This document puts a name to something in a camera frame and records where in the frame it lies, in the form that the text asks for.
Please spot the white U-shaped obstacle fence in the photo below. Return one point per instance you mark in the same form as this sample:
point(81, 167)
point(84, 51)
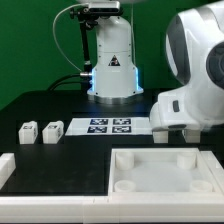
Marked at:
point(116, 208)

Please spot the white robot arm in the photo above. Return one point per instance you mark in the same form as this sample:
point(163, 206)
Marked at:
point(194, 51)

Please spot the black camera on stand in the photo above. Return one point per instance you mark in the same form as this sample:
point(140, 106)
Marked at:
point(87, 16)

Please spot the white square table top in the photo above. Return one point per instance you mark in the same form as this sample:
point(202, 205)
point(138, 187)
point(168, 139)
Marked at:
point(164, 170)

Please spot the white sheet with AprilTags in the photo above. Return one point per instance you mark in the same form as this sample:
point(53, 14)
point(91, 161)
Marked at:
point(109, 126)

